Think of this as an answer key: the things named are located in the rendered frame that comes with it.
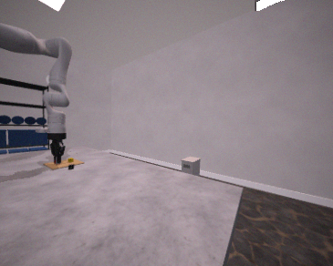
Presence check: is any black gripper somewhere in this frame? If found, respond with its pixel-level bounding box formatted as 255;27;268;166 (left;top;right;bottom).
47;133;67;164

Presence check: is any tan square mat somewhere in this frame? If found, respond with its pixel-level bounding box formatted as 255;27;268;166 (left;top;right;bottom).
43;159;85;169

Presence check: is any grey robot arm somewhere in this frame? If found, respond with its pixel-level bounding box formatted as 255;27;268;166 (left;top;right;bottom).
0;23;72;133

